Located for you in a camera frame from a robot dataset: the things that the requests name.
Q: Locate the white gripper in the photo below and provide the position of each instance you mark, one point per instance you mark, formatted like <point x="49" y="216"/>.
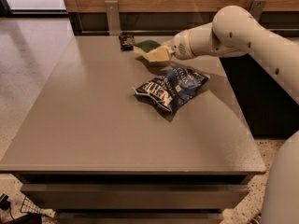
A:
<point x="179" y="48"/>

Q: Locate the green and yellow sponge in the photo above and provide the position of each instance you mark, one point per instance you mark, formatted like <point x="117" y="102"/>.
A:
<point x="145" y="47"/>

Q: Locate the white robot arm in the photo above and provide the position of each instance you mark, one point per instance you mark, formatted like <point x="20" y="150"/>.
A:
<point x="234" y="30"/>

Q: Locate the black rxbar chocolate wrapper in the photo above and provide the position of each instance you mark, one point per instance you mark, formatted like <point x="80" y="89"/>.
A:
<point x="127" y="42"/>

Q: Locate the blue chip bag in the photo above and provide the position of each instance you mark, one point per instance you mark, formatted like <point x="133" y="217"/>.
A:
<point x="173" y="89"/>

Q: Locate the grey drawer cabinet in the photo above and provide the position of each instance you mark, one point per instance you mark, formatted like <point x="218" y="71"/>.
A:
<point x="96" y="153"/>

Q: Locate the left metal bracket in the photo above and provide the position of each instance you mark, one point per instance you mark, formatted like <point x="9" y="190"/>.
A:
<point x="113" y="17"/>

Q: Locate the metal bracket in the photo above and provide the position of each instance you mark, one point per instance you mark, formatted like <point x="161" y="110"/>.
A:
<point x="256" y="8"/>
<point x="113" y="17"/>

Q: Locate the right metal bracket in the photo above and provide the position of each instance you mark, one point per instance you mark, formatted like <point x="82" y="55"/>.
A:
<point x="256" y="8"/>

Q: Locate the black wire basket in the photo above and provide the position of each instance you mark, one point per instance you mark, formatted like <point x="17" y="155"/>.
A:
<point x="29" y="207"/>

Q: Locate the black cable plug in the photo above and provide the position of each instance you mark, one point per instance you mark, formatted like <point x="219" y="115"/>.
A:
<point x="5" y="204"/>

